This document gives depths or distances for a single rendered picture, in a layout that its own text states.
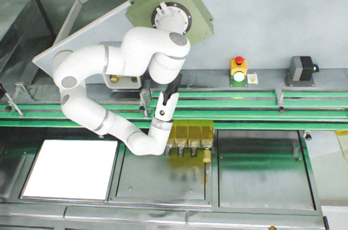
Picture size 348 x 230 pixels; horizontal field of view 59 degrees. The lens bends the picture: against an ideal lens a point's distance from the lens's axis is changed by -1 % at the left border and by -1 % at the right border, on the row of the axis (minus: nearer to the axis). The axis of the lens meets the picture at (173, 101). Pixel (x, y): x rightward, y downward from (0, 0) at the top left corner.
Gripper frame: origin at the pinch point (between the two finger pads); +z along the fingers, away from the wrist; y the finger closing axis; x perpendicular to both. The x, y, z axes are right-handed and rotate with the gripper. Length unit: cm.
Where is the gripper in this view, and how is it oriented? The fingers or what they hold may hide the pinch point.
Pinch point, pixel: (175, 78)
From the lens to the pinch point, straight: 109.3
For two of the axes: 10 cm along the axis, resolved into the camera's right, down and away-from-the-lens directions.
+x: 9.2, 3.3, -2.1
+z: 2.9, -9.4, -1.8
